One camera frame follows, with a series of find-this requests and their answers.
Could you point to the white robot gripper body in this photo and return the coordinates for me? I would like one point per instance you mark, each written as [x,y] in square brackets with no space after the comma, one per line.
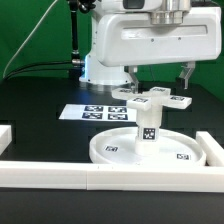
[132,39]

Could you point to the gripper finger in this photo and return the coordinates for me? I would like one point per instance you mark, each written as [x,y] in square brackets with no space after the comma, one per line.
[132,70]
[187,70]

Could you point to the white cross table base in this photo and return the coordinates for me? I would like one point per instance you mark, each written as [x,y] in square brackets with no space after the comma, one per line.
[147,100]

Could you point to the white round table top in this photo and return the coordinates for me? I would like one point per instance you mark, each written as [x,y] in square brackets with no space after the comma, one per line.
[122,146]

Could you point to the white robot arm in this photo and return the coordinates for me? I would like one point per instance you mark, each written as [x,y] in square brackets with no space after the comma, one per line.
[162,12]

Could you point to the white marker sheet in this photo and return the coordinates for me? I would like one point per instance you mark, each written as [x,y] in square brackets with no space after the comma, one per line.
[98,113]

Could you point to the white right fence bar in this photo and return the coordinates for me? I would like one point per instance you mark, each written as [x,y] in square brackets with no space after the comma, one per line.
[214,152]

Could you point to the white fence bar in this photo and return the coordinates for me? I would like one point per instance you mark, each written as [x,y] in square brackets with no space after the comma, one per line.
[109,177]
[214,152]
[5,137]

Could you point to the white left fence bar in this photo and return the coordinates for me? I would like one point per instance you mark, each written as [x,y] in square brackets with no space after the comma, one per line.
[5,137]

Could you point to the white front fence bar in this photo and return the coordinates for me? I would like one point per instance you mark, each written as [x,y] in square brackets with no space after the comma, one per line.
[109,177]

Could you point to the black camera stand pole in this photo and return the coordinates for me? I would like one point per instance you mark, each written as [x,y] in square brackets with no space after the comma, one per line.
[77,63]

